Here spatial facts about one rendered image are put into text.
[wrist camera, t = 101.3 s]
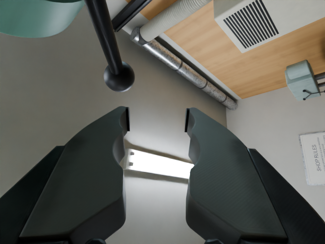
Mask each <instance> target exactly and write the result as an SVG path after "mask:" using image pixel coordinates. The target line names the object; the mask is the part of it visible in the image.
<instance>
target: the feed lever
mask: <svg viewBox="0 0 325 244"><path fill-rule="evenodd" d="M84 3H85V5H86V8H87V10H88V13H89V16H90V18H91V21H92V23H93V26H94V28H95V31H96V34H97V36H98V39H99V42H100V44H101V47H102V49H103V52H104V55H105V57H106V60H107V63H108V65H107V67H106V69H105V71H104V75H103V77H104V81H105V83H106V85H107V86H108V87H109V88H110V89H111V90H113V91H115V92H125V91H127V90H129V89H130V88H131V87H132V85H133V83H134V80H135V74H134V71H133V69H132V67H131V66H130V65H129V64H127V63H125V62H123V61H122V60H121V56H120V53H119V49H118V45H117V41H116V37H115V33H114V29H113V25H112V22H111V18H110V14H109V10H108V7H107V3H106V0H84Z"/></svg>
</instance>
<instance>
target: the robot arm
mask: <svg viewBox="0 0 325 244"><path fill-rule="evenodd" d="M129 131H130V108H129V107H124V106H119V107H117V108H115V109H114V110H112V111H110V112H109V113H107V114H105V115H104V116H102V117H100V118H99V119H97V120H95V121H94V122H92V123H90V124H89V125H87V126H86V127H85V128H83V129H82V130H81V131H79V132H78V133H77V134H76V135H75V136H74V137H72V138H71V139H70V140H69V141H68V142H67V143H66V144H65V145H64V146H56V147H55V148H54V149H53V150H52V151H50V152H49V153H48V154H47V155H46V156H45V157H44V158H43V159H42V160H41V161H40V162H39V163H37V164H36V165H35V166H34V167H33V168H32V169H31V170H30V171H29V172H28V173H27V174H26V175H24V176H23V177H22V178H21V179H20V180H19V181H18V182H17V183H16V184H15V185H14V186H13V187H11V188H10V189H9V190H8V191H7V192H6V193H5V194H4V195H3V196H2V197H1V198H0V244H106V242H105V240H106V239H107V238H108V237H110V236H111V235H112V234H114V233H115V232H116V231H117V230H119V229H120V228H121V227H122V226H123V225H124V223H125V220H126V191H125V182H124V173H123V168H122V167H121V166H120V165H119V164H120V162H121V160H122V159H123V157H124V156H125V145H124V136H125V135H126V134H127V132H129ZM185 132H186V133H187V134H188V136H189V137H190V146H189V153H188V156H189V158H190V159H191V160H192V162H193V164H194V166H193V167H192V168H191V170H190V175H189V182H188V188H187V195H186V222H187V224H188V226H189V227H190V228H191V229H192V230H193V231H195V232H196V233H197V234H198V235H199V236H201V237H202V238H203V239H204V240H205V243H204V244H325V221H324V220H323V219H322V218H321V217H320V216H319V214H318V213H317V212H316V211H315V210H314V208H313V207H312V206H311V205H310V204H309V203H308V202H307V201H306V200H305V199H304V198H303V197H302V196H301V195H300V194H299V193H298V192H297V191H296V190H295V189H294V188H293V187H292V186H291V185H290V184H289V183H288V182H287V181H286V180H285V179H284V178H283V177H282V176H281V175H280V174H279V173H278V172H277V170H276V169H275V168H274V167H273V166H272V165H271V164H270V163H269V162H268V161H267V160H266V159H265V158H264V157H263V156H262V155H261V154H260V153H259V152H258V151H257V150H256V149H250V148H247V147H246V146H245V145H244V144H243V142H242V141H241V140H240V139H239V138H238V137H237V136H235V135H234V134H233V133H232V132H231V131H230V130H228V129H227V128H226V127H224V126H223V125H221V124H220V123H218V122H217V121H215V120H214V119H212V118H211V117H209V116H208V115H206V114H205V113H203V112H202V111H200V110H199V109H197V108H195V107H191V108H186V112H185Z"/></svg>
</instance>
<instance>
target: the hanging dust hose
mask: <svg viewBox="0 0 325 244"><path fill-rule="evenodd" d="M211 1H212V0H177V1H176V2H174V3H173V4H171V5H170V6H169V7H167V8H166V9H165V10H163V11H162V12H160V13H159V14H158V15H156V16H155V17H153V18H152V19H151V20H150V21H149V22H147V23H146V24H145V25H143V26H142V27H141V28H140V34H141V36H142V38H143V39H144V40H146V41H148V42H149V41H151V40H153V39H154V38H155V37H157V36H158V35H160V34H161V33H163V32H165V31H166V30H168V29H169V28H171V27H172V26H174V25H176V24H177V23H179V22H180V21H182V20H184V19H186V18H187V17H189V16H190V15H192V14H193V13H195V12H196V11H198V10H199V9H201V8H202V7H204V5H206V4H208V3H210V2H211Z"/></svg>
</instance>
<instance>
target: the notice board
mask: <svg viewBox="0 0 325 244"><path fill-rule="evenodd" d="M298 138H299V143H300V148H301V154H302V159H303V164H304V169H305V174H306V180H307V185H325V131H320V132H313V133H305V134H298Z"/></svg>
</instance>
